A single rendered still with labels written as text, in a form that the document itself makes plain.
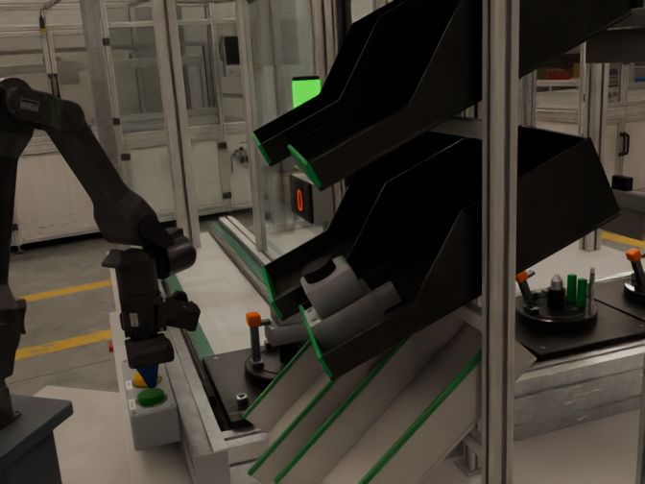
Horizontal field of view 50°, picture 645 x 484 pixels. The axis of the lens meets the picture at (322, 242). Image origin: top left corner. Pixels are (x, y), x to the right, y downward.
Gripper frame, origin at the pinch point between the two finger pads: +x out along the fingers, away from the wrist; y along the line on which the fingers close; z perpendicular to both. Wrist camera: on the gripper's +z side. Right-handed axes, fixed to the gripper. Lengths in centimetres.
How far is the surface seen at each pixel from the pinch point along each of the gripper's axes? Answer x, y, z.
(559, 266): 17, 50, 112
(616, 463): 16, -30, 61
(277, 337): -2.2, -3.9, 19.1
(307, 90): -37, 15, 33
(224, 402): 4.6, -7.7, 9.3
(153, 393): 4.3, -0.3, -0.1
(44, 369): 102, 254, -40
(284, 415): 0.2, -22.8, 14.4
